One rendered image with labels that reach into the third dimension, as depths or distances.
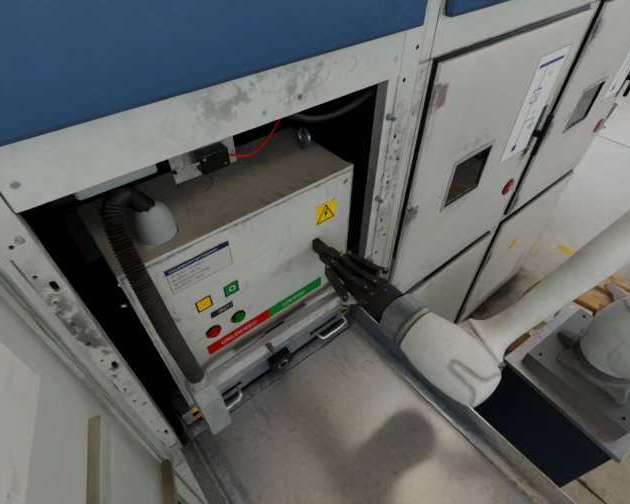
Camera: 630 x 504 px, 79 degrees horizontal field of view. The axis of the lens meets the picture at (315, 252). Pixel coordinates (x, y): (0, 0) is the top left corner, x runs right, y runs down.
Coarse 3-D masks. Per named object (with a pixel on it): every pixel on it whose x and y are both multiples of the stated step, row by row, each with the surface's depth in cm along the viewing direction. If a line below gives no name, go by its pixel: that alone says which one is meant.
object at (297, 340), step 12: (348, 312) 117; (312, 324) 107; (324, 324) 111; (300, 336) 105; (312, 336) 110; (276, 348) 102; (288, 348) 104; (264, 360) 100; (240, 372) 97; (252, 372) 99; (228, 384) 95; (240, 384) 98; (180, 396) 92; (228, 396) 98; (180, 408) 90; (192, 408) 90; (192, 420) 93
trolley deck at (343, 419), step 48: (336, 336) 113; (288, 384) 103; (336, 384) 103; (384, 384) 103; (240, 432) 94; (288, 432) 94; (336, 432) 94; (384, 432) 94; (432, 432) 94; (240, 480) 87; (288, 480) 87; (336, 480) 87; (384, 480) 87; (432, 480) 87; (480, 480) 87
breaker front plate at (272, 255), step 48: (336, 192) 81; (240, 240) 70; (288, 240) 79; (336, 240) 91; (192, 288) 69; (240, 288) 78; (288, 288) 90; (192, 336) 77; (240, 336) 88; (288, 336) 103
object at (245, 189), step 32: (288, 128) 91; (256, 160) 81; (288, 160) 81; (320, 160) 81; (160, 192) 73; (192, 192) 73; (224, 192) 73; (256, 192) 73; (288, 192) 72; (96, 224) 66; (128, 224) 66; (192, 224) 66; (224, 224) 66; (160, 256) 60; (160, 352) 74
